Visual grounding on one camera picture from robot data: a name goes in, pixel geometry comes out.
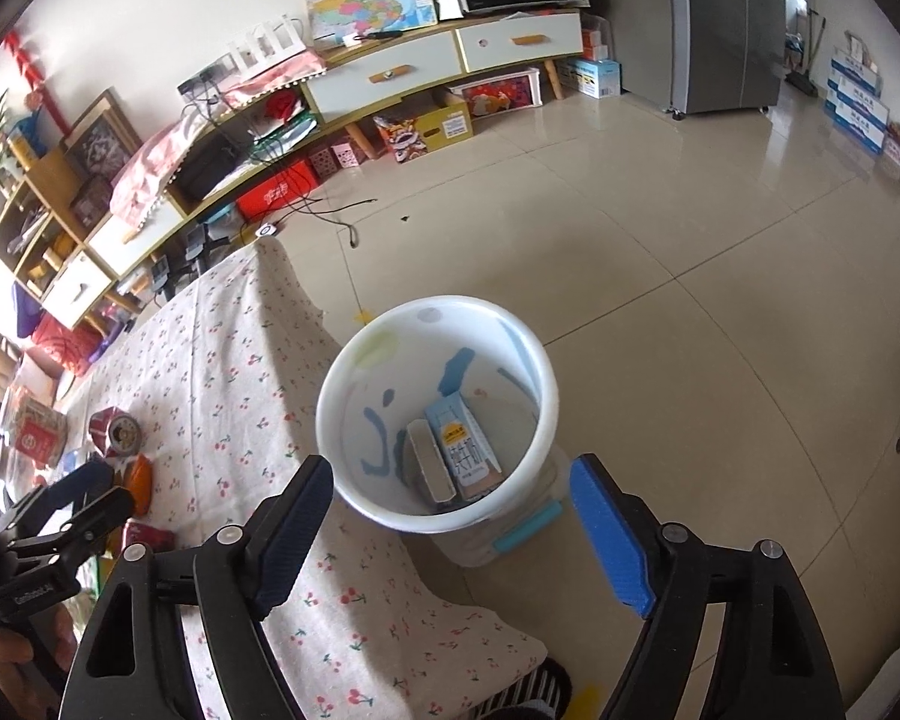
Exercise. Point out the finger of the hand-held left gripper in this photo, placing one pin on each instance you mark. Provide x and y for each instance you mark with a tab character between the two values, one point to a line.
82	525
71	485

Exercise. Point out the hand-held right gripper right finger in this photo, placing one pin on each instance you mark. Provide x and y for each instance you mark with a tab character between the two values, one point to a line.
607	532

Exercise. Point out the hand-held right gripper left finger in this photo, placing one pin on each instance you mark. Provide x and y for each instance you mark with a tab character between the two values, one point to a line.
292	532

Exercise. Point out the crushed red can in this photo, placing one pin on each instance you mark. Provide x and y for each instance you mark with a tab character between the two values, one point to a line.
112	431

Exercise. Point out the white plastic bucket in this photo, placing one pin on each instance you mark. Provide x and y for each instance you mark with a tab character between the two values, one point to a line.
360	390

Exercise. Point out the person's left hand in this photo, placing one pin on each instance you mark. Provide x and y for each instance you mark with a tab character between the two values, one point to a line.
15	656

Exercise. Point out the glass jar with red label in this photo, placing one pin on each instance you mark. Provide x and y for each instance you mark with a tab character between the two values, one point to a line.
37	431

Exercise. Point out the red packet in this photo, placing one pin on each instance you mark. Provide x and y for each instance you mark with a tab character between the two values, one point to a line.
148	538

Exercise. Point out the cherry print tablecloth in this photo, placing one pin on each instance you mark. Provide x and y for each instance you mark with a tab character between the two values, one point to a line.
217	405

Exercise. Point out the red bag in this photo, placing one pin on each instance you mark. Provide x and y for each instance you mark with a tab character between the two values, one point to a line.
60	337

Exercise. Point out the blue white milk carton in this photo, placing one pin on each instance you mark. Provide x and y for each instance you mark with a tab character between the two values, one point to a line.
461	442

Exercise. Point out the striped cloth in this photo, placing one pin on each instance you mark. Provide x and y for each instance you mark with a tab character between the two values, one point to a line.
532	694

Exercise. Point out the purple bag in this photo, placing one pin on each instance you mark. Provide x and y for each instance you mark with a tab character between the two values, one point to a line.
26	311

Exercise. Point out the wooden shelf unit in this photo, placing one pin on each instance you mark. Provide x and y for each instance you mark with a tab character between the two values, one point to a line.
75	289

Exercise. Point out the grey black device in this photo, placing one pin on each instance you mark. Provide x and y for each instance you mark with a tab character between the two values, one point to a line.
195	244
159	274

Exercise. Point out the small white charger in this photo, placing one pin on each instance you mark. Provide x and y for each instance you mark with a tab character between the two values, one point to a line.
268	229

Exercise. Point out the pink cloth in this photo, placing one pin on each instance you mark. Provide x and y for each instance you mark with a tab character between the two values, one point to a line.
277	69
150	157

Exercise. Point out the red flat box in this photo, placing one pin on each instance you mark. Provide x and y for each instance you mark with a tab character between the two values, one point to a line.
277	191

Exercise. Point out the framed picture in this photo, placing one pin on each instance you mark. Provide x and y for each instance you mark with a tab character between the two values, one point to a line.
101	139

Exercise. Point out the black set-top box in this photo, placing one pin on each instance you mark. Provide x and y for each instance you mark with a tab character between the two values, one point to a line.
210	165

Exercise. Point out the small pink box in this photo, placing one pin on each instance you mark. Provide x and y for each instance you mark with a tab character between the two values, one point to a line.
322	161
349	154

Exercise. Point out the green white bag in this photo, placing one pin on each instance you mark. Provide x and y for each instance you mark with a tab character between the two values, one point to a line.
289	131

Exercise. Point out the grey power strip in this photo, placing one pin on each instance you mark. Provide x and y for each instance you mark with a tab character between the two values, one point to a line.
202	82

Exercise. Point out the yellow printed cardboard box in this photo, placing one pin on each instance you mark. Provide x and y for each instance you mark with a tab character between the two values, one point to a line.
420	127

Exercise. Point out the red cloth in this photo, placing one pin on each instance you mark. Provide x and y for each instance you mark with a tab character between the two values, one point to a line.
281	105

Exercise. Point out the red white storage box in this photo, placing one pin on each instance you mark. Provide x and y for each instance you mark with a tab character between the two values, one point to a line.
502	94

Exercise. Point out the blue white small box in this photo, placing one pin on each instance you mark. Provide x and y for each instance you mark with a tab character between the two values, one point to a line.
596	79

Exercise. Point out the white wooden TV cabinet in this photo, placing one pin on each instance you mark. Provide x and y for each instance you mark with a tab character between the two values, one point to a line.
367	79

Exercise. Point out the white blue cardboard carton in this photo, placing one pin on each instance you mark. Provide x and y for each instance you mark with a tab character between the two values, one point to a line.
855	64
859	94
859	126

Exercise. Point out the white letter decoration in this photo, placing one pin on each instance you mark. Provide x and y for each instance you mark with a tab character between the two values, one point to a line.
262	41

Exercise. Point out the broom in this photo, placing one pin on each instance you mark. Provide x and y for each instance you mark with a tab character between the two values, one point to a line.
808	67

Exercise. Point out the grey refrigerator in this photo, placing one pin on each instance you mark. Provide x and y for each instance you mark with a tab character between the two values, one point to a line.
720	22

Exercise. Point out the red wall hanging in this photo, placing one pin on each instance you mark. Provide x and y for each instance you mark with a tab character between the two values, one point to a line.
26	67

